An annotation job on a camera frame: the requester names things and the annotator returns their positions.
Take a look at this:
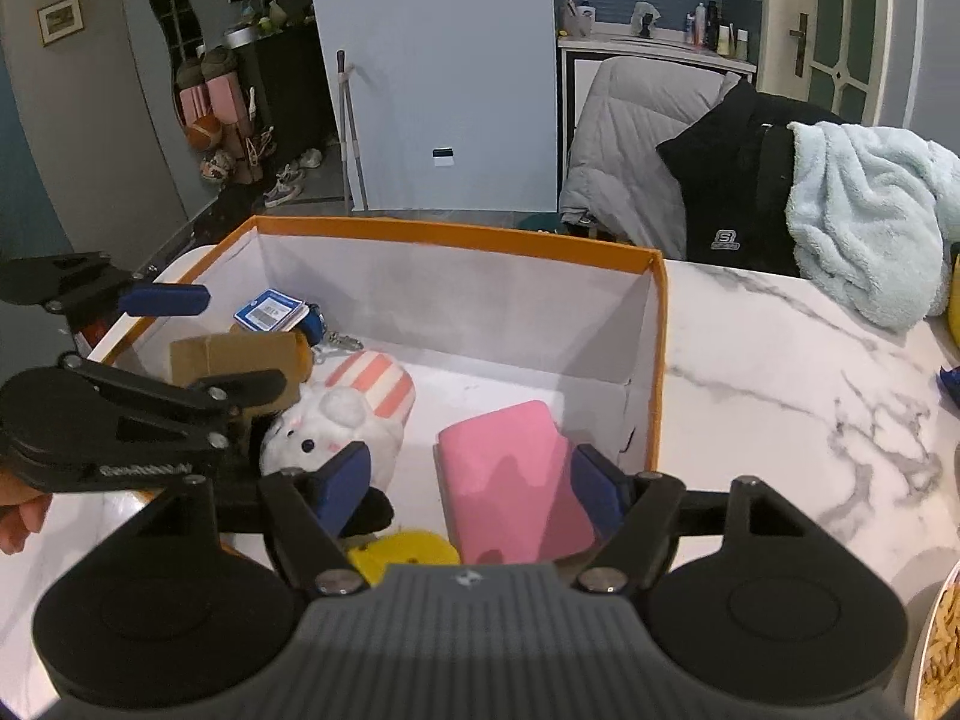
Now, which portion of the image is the white plush doll striped hat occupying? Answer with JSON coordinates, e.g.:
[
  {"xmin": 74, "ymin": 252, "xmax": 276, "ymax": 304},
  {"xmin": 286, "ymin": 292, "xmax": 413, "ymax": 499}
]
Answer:
[{"xmin": 259, "ymin": 349, "xmax": 417, "ymax": 541}]

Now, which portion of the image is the person's left hand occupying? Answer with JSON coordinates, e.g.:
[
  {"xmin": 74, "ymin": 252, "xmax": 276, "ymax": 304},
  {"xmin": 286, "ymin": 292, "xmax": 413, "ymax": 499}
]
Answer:
[{"xmin": 0, "ymin": 467, "xmax": 50, "ymax": 556}]

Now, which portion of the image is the pink sports bag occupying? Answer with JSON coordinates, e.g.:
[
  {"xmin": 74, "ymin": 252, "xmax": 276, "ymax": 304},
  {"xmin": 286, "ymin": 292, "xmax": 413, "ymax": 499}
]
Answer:
[
  {"xmin": 177, "ymin": 60, "xmax": 212, "ymax": 128},
  {"xmin": 202, "ymin": 46, "xmax": 254, "ymax": 158}
]

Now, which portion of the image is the framed wall picture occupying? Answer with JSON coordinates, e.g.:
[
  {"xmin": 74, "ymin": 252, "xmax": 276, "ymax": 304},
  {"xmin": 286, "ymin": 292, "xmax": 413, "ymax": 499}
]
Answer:
[{"xmin": 37, "ymin": 0, "xmax": 83, "ymax": 46}]

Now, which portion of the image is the wavy wall mirror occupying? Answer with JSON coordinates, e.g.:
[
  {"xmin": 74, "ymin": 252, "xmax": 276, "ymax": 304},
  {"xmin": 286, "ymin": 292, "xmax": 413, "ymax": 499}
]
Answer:
[{"xmin": 145, "ymin": 0, "xmax": 207, "ymax": 72}]

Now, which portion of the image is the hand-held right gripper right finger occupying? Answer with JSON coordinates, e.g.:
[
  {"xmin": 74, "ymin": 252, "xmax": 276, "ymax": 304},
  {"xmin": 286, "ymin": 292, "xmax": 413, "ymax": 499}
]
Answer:
[{"xmin": 571, "ymin": 444, "xmax": 811, "ymax": 595}]

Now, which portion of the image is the black cabinet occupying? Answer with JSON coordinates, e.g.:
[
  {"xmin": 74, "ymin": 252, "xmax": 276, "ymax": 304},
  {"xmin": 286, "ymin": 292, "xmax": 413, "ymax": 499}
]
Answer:
[{"xmin": 244, "ymin": 22, "xmax": 346, "ymax": 200}]

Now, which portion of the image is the light blue fleece blanket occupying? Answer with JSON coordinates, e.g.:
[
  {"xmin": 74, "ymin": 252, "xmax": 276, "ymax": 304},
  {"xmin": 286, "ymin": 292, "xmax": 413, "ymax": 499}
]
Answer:
[{"xmin": 786, "ymin": 120, "xmax": 960, "ymax": 329}]

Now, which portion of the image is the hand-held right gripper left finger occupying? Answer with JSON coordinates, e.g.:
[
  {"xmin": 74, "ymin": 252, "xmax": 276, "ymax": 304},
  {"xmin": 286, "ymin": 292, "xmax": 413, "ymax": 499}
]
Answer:
[{"xmin": 112, "ymin": 441, "xmax": 376, "ymax": 597}]

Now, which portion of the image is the gold square box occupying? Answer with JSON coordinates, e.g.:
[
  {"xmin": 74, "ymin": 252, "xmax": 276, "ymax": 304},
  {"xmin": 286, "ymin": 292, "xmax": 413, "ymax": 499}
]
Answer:
[{"xmin": 169, "ymin": 331, "xmax": 305, "ymax": 421}]

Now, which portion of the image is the white glazed door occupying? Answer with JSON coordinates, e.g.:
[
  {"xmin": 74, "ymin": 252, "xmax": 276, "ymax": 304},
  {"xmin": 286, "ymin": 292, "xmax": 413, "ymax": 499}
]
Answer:
[{"xmin": 757, "ymin": 0, "xmax": 912, "ymax": 128}]

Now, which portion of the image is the plush tiger with blue tag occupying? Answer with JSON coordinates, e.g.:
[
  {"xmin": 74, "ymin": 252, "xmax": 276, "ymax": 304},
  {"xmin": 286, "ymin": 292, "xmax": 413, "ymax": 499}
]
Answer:
[{"xmin": 232, "ymin": 287, "xmax": 365, "ymax": 383}]

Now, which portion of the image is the pile of fries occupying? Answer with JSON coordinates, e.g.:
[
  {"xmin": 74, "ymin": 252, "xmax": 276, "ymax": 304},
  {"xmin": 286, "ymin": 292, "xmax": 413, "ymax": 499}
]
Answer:
[{"xmin": 921, "ymin": 585, "xmax": 960, "ymax": 720}]

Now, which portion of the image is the orange cardboard box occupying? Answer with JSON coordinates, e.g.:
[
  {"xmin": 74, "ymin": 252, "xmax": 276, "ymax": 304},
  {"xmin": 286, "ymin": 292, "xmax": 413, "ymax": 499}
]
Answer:
[{"xmin": 90, "ymin": 215, "xmax": 668, "ymax": 511}]

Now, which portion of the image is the white bowl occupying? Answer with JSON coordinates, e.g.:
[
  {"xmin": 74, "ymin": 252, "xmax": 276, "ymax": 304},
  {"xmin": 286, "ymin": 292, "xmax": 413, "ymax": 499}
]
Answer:
[{"xmin": 904, "ymin": 559, "xmax": 960, "ymax": 720}]

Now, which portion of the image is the yellow round toy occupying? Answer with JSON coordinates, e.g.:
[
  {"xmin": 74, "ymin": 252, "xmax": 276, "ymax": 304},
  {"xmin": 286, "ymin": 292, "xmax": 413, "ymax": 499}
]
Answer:
[{"xmin": 346, "ymin": 530, "xmax": 460, "ymax": 586}]

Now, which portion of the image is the grey down jacket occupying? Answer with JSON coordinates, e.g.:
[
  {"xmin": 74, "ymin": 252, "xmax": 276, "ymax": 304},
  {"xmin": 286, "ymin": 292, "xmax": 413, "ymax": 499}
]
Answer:
[{"xmin": 559, "ymin": 56, "xmax": 743, "ymax": 248}]

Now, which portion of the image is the yellow bowl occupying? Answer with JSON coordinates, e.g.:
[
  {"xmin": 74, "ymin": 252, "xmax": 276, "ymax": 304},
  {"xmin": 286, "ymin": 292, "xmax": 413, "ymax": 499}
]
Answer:
[{"xmin": 946, "ymin": 240, "xmax": 960, "ymax": 350}]

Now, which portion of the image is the pink pad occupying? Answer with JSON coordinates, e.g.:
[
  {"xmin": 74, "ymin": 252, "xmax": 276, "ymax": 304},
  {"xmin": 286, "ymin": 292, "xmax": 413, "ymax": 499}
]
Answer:
[{"xmin": 433, "ymin": 399, "xmax": 601, "ymax": 565}]

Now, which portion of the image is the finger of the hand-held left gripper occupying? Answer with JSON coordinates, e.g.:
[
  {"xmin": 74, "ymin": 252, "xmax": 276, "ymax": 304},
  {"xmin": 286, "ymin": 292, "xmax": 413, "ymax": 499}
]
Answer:
[
  {"xmin": 58, "ymin": 356, "xmax": 290, "ymax": 456},
  {"xmin": 0, "ymin": 251, "xmax": 212, "ymax": 316}
]

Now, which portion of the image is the black jacket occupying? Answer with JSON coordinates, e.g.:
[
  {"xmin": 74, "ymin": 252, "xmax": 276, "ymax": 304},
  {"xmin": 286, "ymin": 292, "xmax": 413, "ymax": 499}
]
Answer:
[{"xmin": 656, "ymin": 79, "xmax": 848, "ymax": 278}]

